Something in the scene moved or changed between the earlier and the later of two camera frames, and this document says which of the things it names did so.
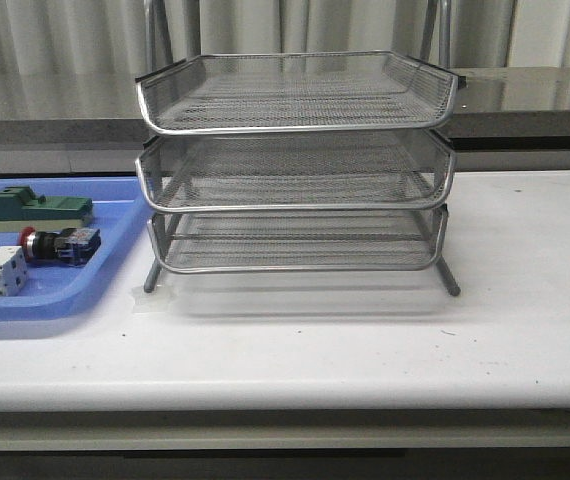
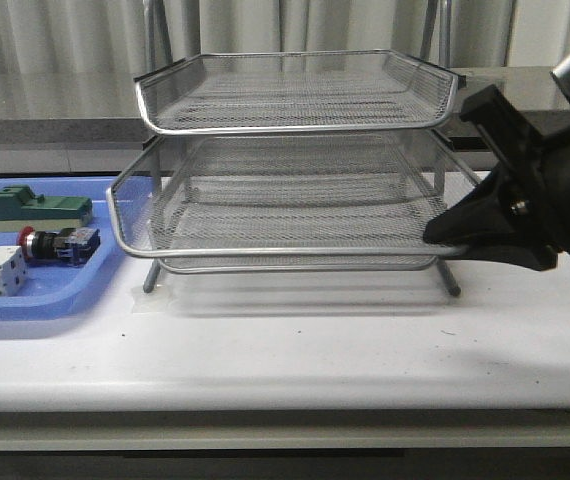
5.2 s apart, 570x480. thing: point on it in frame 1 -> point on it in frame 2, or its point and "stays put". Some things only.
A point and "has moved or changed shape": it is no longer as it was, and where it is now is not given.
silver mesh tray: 295,170 has moved or changed shape
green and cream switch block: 13,208 stays put
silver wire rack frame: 299,161 stays put
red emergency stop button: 73,246 stays put
